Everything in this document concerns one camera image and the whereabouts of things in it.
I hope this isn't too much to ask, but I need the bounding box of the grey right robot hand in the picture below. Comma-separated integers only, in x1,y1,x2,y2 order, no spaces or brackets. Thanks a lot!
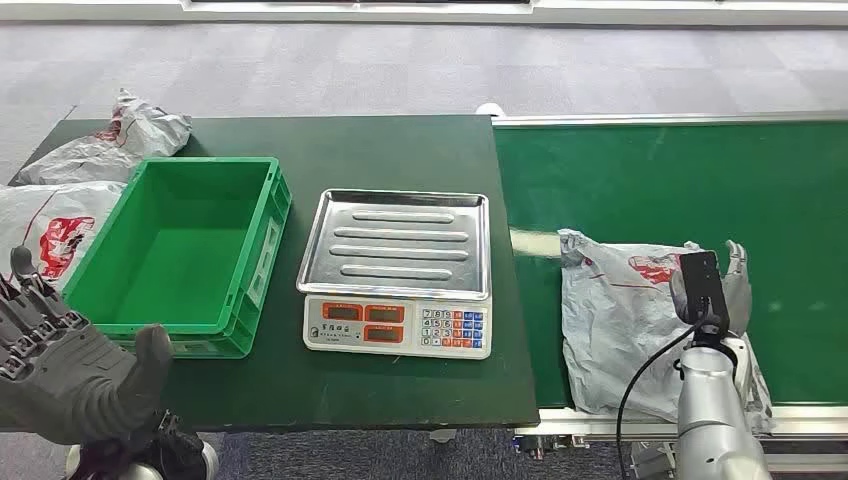
669,239,754,336

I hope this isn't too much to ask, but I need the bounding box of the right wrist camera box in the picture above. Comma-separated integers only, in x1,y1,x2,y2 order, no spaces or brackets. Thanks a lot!
678,250,731,336

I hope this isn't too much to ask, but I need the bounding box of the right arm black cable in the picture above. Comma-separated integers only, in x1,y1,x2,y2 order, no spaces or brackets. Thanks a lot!
615,317,708,480

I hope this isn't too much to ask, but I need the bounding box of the grey plastic mailer package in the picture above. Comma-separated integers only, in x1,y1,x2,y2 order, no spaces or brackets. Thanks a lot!
558,228,775,435

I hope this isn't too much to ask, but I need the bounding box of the green plastic basket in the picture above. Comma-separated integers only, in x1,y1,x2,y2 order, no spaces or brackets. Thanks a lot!
61,156,293,360

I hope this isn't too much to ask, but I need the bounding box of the white electronic scale steel tray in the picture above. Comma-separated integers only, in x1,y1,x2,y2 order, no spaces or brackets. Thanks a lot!
296,188,493,361

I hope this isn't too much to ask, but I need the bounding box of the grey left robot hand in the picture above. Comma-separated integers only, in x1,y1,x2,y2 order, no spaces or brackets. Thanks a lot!
0,246,175,446

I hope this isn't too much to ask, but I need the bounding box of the flat grey package red print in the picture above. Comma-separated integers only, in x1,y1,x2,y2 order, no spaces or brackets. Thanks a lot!
0,180,127,293

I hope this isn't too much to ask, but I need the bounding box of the crumpled grey mailer package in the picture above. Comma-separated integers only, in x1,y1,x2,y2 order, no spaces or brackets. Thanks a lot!
14,87,193,187

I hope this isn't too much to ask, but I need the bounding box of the green conveyor belt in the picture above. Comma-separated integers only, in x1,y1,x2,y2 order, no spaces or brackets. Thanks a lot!
491,109,848,475

